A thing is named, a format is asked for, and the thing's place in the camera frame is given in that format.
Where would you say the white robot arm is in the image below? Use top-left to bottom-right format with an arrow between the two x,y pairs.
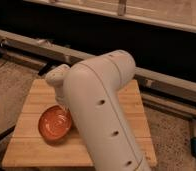
46,50 -> 151,171

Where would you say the orange ceramic bowl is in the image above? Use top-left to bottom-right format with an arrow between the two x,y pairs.
38,105 -> 72,142

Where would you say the wooden table board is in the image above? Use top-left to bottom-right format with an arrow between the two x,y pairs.
2,79 -> 157,167

